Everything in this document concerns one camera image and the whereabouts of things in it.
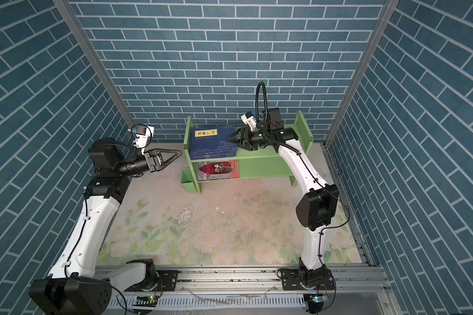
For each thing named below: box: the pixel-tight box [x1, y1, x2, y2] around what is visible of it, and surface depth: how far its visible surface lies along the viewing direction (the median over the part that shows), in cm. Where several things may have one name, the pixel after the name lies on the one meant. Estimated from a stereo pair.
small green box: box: [180, 168, 198, 193], surface depth 98 cm
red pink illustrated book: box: [197, 159, 240, 182], surface depth 93 cm
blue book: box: [189, 124, 238, 161], surface depth 79 cm
